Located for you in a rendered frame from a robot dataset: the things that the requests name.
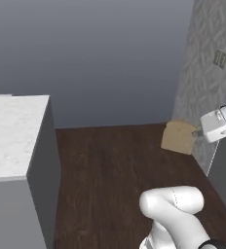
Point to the tan bread slice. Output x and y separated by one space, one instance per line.
178 137

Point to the grey island with marble top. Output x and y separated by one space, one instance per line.
14 155

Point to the grey wall outlet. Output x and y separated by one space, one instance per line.
220 58

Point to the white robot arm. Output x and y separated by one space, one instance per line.
173 214

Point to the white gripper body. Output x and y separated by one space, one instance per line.
214 127

